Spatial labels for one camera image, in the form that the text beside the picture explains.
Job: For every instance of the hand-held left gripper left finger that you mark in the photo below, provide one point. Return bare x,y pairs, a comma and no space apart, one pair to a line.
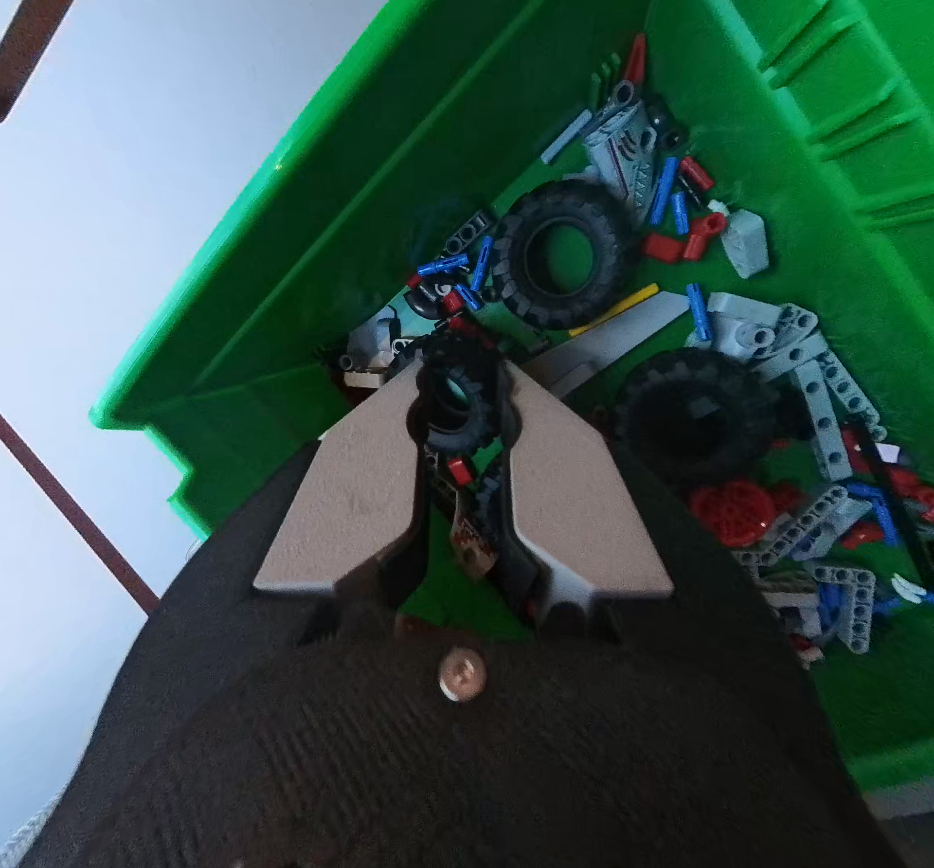
350,496

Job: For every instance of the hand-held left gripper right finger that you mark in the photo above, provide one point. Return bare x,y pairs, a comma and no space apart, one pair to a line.
576,510

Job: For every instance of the small black rubber tire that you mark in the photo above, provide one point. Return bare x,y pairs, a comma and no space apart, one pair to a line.
481,417

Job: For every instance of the green plastic bin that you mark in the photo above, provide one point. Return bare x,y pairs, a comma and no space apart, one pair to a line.
365,189

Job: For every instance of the large black tire with hub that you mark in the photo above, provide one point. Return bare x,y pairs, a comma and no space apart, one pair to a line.
657,437

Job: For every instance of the red gear wheel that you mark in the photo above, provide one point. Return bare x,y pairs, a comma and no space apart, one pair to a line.
733,514

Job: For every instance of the yellow axle piece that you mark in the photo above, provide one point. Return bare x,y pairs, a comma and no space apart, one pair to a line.
616,304

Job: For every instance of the large black rubber tire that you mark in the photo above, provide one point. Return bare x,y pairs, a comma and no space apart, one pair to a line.
511,255

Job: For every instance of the pile of mixed building pieces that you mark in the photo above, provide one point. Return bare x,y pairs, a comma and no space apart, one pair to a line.
817,401

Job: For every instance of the dark brown bar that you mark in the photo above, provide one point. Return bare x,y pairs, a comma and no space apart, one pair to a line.
73,510
44,14

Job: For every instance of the light grey block piece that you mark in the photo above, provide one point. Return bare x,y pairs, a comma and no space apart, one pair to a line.
746,244

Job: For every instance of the grey printed panel piece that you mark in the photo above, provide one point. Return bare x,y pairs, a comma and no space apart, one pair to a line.
620,153

